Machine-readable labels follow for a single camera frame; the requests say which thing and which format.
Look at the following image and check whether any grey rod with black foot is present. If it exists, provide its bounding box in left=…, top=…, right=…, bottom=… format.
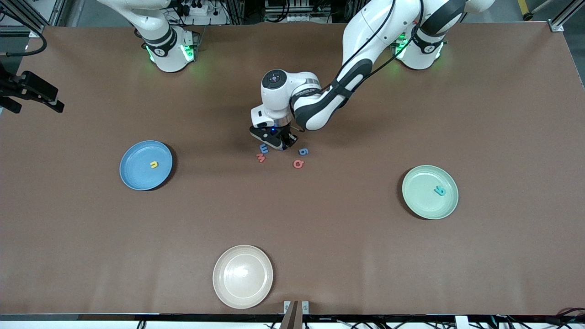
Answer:
left=523, top=0, right=551, bottom=21

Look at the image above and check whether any white power strip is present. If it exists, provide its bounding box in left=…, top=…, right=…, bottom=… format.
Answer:
left=176, top=0, right=229, bottom=26

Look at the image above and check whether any blue round plate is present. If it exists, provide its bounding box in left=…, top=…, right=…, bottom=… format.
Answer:
left=119, top=140, right=174, bottom=191

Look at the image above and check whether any grey equipment rack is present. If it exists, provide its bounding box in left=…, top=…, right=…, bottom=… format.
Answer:
left=231, top=0, right=362, bottom=24

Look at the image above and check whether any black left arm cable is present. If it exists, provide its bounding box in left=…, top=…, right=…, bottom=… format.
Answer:
left=320, top=0, right=425, bottom=92

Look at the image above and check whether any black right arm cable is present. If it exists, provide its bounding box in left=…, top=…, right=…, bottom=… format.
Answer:
left=0, top=28, right=47, bottom=58

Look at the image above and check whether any beige round plate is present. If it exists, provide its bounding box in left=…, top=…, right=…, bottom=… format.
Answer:
left=213, top=245, right=274, bottom=309

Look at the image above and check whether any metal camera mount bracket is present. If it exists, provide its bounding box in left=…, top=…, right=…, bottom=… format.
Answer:
left=283, top=300, right=310, bottom=329

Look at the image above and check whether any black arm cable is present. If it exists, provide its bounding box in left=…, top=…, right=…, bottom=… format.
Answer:
left=0, top=28, right=47, bottom=58
left=320, top=0, right=425, bottom=92

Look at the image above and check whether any aluminium frame post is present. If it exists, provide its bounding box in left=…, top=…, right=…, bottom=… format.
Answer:
left=0, top=0, right=46, bottom=38
left=548, top=0, right=585, bottom=32

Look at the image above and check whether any pale green round plate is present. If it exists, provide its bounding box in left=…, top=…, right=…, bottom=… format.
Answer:
left=402, top=164, right=459, bottom=220

